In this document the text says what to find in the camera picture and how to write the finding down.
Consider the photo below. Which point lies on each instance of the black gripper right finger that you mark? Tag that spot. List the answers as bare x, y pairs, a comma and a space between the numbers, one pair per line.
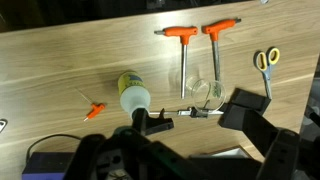
280, 150

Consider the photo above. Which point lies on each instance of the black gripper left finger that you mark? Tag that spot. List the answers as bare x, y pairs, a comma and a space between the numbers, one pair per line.
133, 156

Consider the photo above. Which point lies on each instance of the white spray bottle yellow label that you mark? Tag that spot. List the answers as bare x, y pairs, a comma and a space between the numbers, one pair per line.
135, 96

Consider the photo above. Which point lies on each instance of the small orange hex key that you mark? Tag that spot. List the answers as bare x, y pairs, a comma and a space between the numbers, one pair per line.
95, 111

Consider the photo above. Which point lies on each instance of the digital caliper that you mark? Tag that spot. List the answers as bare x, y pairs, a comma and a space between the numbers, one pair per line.
181, 113

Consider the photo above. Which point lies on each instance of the blue cardboard box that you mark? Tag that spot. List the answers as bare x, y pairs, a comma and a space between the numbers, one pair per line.
46, 165

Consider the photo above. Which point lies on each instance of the clear plastic cup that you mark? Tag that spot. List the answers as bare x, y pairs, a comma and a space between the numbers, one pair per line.
209, 95

